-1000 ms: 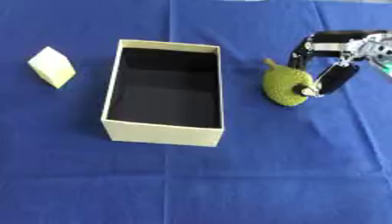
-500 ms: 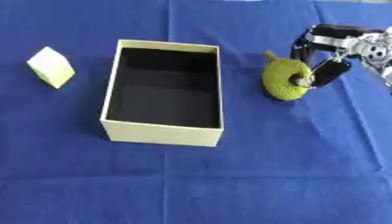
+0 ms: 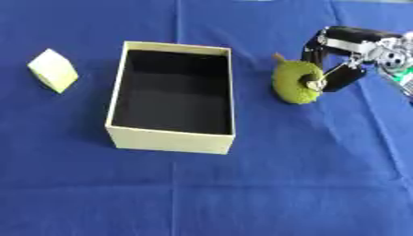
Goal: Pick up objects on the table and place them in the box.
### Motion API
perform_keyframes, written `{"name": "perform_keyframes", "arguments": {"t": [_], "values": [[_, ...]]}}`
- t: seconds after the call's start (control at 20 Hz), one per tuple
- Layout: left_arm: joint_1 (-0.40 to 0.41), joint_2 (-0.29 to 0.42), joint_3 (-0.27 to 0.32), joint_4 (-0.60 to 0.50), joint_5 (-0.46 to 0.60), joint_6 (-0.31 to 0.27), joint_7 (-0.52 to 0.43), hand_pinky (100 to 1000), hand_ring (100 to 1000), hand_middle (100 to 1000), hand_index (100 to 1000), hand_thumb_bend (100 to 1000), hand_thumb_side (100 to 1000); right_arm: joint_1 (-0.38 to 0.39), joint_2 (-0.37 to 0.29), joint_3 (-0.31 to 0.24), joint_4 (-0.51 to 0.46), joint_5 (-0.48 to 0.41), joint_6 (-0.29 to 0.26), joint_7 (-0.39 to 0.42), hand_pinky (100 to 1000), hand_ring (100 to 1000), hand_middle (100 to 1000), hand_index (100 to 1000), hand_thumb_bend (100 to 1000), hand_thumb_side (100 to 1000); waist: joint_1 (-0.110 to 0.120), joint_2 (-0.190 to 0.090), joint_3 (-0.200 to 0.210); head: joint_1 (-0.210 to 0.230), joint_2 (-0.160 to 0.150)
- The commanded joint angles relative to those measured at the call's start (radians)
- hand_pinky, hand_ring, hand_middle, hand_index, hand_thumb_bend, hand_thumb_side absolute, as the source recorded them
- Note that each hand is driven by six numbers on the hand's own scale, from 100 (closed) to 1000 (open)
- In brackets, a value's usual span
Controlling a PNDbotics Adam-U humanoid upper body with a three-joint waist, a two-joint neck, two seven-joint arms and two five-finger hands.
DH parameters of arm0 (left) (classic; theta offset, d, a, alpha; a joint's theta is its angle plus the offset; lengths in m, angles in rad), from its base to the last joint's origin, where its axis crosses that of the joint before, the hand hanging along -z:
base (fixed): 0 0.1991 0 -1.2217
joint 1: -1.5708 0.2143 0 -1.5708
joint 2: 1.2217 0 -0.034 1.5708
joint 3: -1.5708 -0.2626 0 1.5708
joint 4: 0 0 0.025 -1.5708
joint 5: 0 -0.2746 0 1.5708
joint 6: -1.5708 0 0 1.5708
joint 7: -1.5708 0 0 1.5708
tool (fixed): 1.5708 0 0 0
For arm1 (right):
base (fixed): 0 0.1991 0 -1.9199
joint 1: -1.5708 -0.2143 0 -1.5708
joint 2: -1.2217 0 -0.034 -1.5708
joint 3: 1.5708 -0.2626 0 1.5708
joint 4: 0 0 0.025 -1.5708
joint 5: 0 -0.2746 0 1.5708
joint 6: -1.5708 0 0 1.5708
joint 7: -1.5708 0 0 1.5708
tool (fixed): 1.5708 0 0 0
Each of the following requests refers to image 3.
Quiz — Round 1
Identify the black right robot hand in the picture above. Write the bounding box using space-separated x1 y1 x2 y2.
298 25 407 93

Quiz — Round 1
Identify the green spiky toy fruit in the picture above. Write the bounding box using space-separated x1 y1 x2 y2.
269 53 328 105

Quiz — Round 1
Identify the tan box with black inside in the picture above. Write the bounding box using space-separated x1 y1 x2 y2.
103 41 238 156

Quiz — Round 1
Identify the pale yellow block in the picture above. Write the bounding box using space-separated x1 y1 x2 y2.
26 48 81 95

